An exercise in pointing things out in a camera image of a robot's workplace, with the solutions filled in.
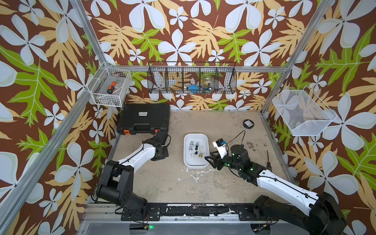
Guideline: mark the yellow black screwdriver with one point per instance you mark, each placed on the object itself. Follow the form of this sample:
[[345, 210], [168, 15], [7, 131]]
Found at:
[[268, 164]]

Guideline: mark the white wire basket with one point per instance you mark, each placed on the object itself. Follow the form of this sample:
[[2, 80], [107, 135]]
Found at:
[[102, 79], [304, 113]]

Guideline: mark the white plastic storage box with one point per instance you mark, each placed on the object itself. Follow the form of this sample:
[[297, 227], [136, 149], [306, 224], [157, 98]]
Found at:
[[196, 162]]

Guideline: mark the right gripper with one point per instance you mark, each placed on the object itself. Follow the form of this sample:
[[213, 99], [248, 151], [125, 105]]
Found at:
[[217, 160]]

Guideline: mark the clear plastic container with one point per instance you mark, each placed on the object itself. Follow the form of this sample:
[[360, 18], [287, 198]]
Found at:
[[207, 83]]

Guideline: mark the white wire basket right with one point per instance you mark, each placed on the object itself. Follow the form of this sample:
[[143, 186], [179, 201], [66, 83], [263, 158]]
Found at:
[[304, 113]]

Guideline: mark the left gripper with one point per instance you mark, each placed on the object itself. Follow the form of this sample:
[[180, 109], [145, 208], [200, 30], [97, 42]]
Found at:
[[166, 154]]

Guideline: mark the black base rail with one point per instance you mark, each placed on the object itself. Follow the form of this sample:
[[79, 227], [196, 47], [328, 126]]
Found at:
[[155, 212]]

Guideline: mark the black tool case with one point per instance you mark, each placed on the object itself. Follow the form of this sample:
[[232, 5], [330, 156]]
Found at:
[[144, 118]]

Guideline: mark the white wire basket left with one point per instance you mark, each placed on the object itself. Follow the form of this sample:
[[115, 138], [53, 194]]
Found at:
[[102, 79]]

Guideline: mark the red black screwdriver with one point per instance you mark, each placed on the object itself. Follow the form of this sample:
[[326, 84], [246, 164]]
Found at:
[[111, 88]]

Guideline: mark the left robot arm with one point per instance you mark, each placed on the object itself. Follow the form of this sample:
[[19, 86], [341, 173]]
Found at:
[[116, 183]]

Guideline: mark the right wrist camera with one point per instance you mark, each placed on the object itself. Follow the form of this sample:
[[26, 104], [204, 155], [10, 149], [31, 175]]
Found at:
[[221, 147]]

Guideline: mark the black wire basket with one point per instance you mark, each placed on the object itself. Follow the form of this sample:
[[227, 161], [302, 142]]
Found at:
[[176, 77]]

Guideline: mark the blue object in basket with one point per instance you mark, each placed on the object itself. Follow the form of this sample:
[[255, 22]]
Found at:
[[193, 89]]

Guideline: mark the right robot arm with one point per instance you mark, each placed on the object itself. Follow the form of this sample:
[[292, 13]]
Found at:
[[319, 214]]

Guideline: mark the black round tape disc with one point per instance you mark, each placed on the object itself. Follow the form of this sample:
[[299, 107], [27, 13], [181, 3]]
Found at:
[[248, 124]]

